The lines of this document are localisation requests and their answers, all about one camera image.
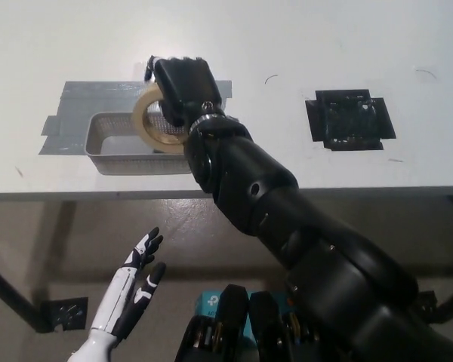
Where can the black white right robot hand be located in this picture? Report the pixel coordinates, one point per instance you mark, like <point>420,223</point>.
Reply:
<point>188,86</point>

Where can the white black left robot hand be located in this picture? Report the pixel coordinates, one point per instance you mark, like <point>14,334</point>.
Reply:
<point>121,298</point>

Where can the beige masking tape roll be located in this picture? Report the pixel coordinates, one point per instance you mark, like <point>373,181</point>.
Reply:
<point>139,117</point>

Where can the teal robot top plate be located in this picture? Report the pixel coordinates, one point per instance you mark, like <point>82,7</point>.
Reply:
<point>209,301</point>

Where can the small grey mesh container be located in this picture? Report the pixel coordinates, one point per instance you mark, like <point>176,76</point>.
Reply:
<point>128,164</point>

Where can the black robot legs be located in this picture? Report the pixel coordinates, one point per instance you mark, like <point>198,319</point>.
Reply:
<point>234,332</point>

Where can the black tape square patch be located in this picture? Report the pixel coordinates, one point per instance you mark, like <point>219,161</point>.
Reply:
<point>349,120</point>

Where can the black table foot bar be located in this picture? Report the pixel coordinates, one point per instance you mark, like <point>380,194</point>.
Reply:
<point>11,294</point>

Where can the grey duct tape patch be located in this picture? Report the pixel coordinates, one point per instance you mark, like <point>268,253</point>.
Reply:
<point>94,94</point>

